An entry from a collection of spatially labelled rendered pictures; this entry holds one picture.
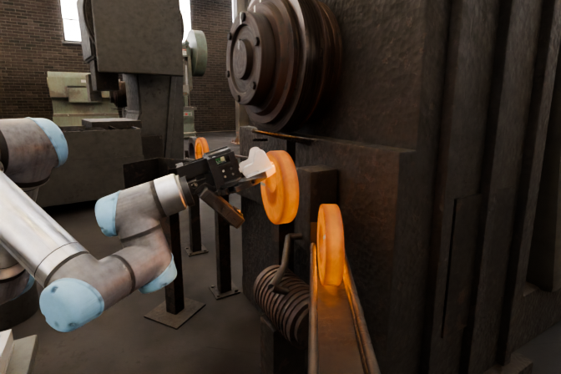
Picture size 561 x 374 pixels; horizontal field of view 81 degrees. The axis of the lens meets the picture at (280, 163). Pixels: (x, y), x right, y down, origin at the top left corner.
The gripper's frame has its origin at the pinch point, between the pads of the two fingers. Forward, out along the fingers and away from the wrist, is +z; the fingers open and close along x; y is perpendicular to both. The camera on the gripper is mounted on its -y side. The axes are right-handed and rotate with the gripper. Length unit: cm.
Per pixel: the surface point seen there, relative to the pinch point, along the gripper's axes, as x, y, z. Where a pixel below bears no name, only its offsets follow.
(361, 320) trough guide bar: -33.8, -12.4, -3.8
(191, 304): 85, -79, -38
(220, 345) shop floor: 53, -82, -29
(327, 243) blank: -17.5, -10.7, 0.4
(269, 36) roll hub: 28.3, 28.0, 15.1
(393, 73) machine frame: 5.2, 11.1, 36.4
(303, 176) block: 17.0, -10.7, 11.0
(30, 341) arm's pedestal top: 37, -37, -76
